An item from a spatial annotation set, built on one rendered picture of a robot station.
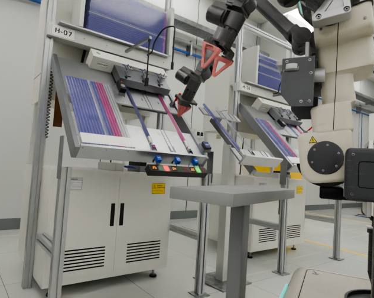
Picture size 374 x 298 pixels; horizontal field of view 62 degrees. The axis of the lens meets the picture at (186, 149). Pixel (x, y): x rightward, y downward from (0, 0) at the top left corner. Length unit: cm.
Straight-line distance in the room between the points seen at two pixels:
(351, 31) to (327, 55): 10
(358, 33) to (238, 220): 75
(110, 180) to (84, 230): 28
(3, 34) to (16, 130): 86
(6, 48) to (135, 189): 205
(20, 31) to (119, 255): 236
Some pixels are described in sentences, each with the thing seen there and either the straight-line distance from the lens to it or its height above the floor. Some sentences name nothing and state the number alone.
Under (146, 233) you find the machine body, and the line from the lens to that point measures 184.
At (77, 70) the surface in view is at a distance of 180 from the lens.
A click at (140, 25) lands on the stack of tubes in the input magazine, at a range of 207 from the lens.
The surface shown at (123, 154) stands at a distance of 138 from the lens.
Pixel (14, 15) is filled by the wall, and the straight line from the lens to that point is 346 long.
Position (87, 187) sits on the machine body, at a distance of 165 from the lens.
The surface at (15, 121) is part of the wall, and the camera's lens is 324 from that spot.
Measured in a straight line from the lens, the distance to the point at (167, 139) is 159.
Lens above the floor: 67
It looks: 3 degrees up
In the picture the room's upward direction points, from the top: 4 degrees clockwise
